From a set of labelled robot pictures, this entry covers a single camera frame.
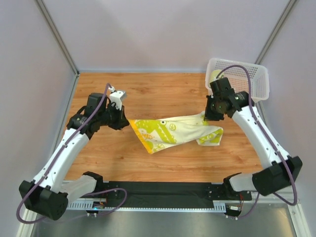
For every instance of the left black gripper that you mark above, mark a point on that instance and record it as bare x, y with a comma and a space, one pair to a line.
118, 117

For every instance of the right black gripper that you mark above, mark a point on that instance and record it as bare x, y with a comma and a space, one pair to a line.
211, 111

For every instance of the green patterned towel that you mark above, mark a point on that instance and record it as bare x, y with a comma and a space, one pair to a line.
215, 75

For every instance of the yellow green towel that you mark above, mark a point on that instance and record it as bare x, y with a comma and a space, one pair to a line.
159, 134

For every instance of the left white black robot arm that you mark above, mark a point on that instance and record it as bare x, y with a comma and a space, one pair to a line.
46, 194

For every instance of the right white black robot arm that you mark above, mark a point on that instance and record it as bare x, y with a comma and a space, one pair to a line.
280, 169

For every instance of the white perforated plastic basket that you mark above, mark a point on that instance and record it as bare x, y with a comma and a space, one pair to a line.
237, 77

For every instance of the black cloth strip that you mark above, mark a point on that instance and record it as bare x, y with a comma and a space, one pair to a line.
166, 195

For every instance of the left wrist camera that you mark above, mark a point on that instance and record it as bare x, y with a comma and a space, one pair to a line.
117, 97

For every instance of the right aluminium frame post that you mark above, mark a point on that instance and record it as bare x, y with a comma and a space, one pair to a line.
276, 30

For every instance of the aluminium frame post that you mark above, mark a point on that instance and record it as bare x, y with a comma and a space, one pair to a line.
55, 32
276, 30

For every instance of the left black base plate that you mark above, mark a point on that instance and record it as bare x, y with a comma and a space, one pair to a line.
107, 189

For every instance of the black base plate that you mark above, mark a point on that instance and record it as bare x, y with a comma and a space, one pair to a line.
222, 192
107, 189

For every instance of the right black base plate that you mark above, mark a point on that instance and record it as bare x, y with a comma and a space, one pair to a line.
222, 192

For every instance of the aluminium front rail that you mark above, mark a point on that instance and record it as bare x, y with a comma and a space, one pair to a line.
111, 201

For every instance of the left aluminium frame post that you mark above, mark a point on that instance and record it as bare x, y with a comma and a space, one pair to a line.
55, 32

